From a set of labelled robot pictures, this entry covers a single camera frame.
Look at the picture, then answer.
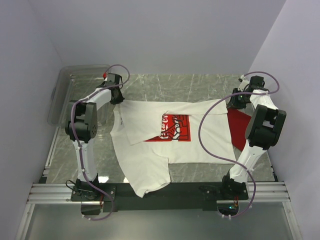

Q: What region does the white Coca-Cola t-shirt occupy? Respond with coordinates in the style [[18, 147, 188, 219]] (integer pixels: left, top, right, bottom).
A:
[[110, 99, 236, 197]]

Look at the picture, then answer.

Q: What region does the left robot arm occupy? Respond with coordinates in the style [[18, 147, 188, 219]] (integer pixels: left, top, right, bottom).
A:
[[65, 73, 125, 201]]

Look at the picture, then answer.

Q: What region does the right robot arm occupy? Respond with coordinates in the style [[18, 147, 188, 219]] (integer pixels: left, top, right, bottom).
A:
[[219, 75, 287, 200]]

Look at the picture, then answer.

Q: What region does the folded red t-shirt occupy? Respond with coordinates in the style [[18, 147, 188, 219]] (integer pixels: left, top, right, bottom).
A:
[[227, 108, 251, 151]]

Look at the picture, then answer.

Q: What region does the clear plastic bin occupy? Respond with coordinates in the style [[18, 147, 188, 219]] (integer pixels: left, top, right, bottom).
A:
[[47, 64, 109, 127]]

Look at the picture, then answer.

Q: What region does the black mounting base bar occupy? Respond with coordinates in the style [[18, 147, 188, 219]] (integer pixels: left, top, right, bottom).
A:
[[70, 181, 251, 216]]

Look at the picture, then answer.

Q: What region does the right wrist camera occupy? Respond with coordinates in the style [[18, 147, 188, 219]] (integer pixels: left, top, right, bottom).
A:
[[237, 75, 250, 92]]

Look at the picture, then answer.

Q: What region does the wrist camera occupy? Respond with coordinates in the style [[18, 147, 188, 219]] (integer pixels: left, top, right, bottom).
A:
[[237, 75, 250, 92], [103, 73, 122, 85]]

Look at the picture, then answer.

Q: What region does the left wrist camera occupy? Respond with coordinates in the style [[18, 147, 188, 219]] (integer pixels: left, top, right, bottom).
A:
[[103, 73, 122, 85]]

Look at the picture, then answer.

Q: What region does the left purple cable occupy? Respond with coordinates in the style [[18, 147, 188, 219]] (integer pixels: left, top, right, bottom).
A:
[[71, 64, 131, 221]]

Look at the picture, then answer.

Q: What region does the aluminium rail frame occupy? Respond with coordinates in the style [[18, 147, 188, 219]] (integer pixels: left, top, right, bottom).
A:
[[16, 126, 303, 240]]

